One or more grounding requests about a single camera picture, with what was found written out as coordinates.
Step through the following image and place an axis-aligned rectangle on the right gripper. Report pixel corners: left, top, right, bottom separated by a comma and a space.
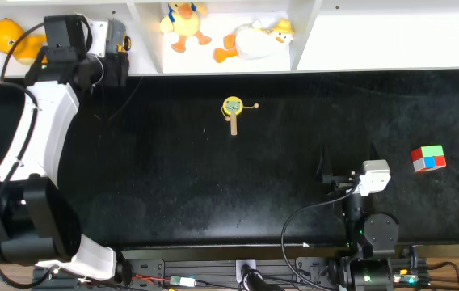
315, 142, 381, 192

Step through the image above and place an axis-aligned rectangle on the grey and yellow toy truck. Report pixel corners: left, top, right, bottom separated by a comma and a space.
106, 19, 133, 56

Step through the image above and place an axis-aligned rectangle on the orange rubber duck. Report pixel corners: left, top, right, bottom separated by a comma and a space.
0, 17, 48, 66

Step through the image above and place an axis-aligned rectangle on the many-coloured puzzle cube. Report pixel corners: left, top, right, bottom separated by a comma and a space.
410, 144, 448, 174

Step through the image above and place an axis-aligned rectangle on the white shelf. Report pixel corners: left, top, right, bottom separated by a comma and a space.
0, 0, 459, 78

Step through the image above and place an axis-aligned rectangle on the yellow wooden rattle drum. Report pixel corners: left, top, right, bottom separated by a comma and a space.
221, 95, 260, 137

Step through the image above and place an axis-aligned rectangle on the white plush goose with hat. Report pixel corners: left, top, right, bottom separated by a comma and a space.
212, 18, 296, 65

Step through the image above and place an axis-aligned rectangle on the yellow plush duck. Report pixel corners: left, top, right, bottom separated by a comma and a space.
158, 2, 213, 54

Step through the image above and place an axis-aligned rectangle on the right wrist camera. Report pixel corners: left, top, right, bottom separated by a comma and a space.
352, 158, 393, 197

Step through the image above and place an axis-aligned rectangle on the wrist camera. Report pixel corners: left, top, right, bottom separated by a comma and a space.
87, 19, 111, 59
352, 158, 393, 197

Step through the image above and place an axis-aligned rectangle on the mounting rail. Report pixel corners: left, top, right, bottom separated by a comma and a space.
31, 244, 459, 291

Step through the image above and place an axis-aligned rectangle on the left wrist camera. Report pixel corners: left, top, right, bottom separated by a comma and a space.
87, 19, 111, 59

